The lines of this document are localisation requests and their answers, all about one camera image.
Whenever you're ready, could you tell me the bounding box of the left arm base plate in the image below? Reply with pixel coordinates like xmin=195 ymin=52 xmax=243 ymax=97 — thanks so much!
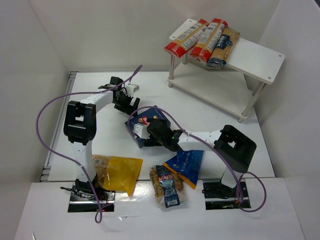
xmin=60 ymin=181 xmax=116 ymax=213

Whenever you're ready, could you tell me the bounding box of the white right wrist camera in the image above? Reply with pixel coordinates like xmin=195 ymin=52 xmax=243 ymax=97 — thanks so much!
xmin=133 ymin=123 xmax=150 ymax=140

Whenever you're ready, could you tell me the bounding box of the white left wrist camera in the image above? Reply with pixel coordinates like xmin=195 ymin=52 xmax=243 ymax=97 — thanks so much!
xmin=124 ymin=83 xmax=140 ymax=97

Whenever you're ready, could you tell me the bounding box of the red spaghetti pack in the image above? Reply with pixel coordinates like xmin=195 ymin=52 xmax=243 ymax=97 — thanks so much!
xmin=189 ymin=18 xmax=228 ymax=64
xmin=164 ymin=19 xmax=210 ymax=58

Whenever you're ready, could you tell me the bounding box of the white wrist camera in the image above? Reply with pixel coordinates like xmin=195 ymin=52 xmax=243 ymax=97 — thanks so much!
xmin=133 ymin=123 xmax=150 ymax=140
xmin=124 ymin=83 xmax=140 ymax=97

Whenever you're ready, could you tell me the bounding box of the clear Honest pasta bag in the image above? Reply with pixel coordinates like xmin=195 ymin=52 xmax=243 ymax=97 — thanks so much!
xmin=149 ymin=165 xmax=187 ymax=210

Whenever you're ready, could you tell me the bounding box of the left red spaghetti pack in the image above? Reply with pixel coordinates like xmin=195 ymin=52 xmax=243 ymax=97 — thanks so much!
xmin=164 ymin=19 xmax=210 ymax=58

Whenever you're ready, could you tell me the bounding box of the yellow pasta bag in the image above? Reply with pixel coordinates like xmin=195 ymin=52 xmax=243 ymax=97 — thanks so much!
xmin=92 ymin=154 xmax=143 ymax=197

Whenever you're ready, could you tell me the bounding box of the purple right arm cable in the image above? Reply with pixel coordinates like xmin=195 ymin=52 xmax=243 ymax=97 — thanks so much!
xmin=126 ymin=106 xmax=267 ymax=213

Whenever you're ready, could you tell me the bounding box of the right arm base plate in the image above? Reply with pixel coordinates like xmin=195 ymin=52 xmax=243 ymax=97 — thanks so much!
xmin=202 ymin=179 xmax=251 ymax=210

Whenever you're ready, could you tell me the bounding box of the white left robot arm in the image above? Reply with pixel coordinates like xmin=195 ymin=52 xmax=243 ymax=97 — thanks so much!
xmin=63 ymin=76 xmax=140 ymax=194

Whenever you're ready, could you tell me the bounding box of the white two-tier shelf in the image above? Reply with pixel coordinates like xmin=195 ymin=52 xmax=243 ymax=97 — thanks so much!
xmin=166 ymin=18 xmax=286 ymax=124

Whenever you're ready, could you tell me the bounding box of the right red spaghetti pack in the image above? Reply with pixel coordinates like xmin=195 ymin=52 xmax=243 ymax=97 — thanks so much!
xmin=189 ymin=18 xmax=228 ymax=64

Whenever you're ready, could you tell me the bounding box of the dark blue spaghetti pack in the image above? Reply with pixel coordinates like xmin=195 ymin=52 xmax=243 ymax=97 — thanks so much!
xmin=206 ymin=27 xmax=240 ymax=68

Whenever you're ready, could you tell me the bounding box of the blue Barilla pasta box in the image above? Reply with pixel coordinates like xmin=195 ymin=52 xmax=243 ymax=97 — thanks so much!
xmin=124 ymin=105 xmax=174 ymax=149

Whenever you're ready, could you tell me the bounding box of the blue orange pasta bag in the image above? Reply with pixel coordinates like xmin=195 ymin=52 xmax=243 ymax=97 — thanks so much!
xmin=163 ymin=150 xmax=204 ymax=189

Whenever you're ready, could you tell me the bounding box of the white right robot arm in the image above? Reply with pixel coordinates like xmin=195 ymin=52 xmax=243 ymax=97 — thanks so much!
xmin=144 ymin=119 xmax=257 ymax=189

